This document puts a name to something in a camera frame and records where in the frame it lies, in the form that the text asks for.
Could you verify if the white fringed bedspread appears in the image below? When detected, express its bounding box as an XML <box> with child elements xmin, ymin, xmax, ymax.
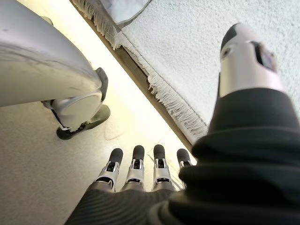
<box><xmin>70</xmin><ymin>0</ymin><xmax>300</xmax><ymax>146</ymax></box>

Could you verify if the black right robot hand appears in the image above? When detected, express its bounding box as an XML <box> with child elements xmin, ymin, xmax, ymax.
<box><xmin>64</xmin><ymin>22</ymin><xmax>300</xmax><ymax>225</ymax></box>

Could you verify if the silver right robot leg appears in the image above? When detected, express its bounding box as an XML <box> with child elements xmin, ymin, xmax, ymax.
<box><xmin>0</xmin><ymin>0</ymin><xmax>109</xmax><ymax>129</ymax></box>

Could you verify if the dark right robot foot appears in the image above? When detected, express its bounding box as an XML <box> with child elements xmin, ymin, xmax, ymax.
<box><xmin>56</xmin><ymin>104</ymin><xmax>112</xmax><ymax>141</ymax></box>

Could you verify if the white duvet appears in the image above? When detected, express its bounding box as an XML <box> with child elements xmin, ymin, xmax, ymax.
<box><xmin>110</xmin><ymin>0</ymin><xmax>154</xmax><ymax>25</ymax></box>

